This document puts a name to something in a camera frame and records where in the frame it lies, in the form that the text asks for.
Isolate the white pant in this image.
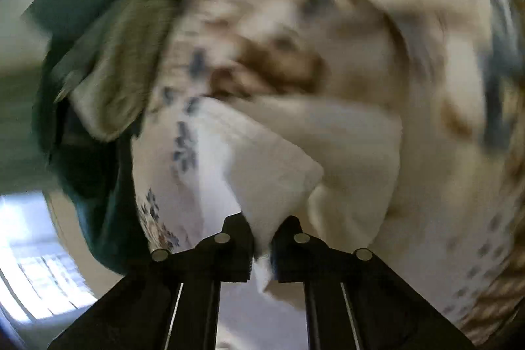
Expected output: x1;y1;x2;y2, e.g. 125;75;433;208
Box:
192;97;401;307

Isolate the bright window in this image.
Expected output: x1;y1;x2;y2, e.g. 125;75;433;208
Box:
1;192;97;324

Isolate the olive green towel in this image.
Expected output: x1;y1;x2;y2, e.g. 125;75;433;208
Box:
52;0;180;142

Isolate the floral bed sheet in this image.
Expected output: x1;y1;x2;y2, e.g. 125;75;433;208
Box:
132;0;524;349

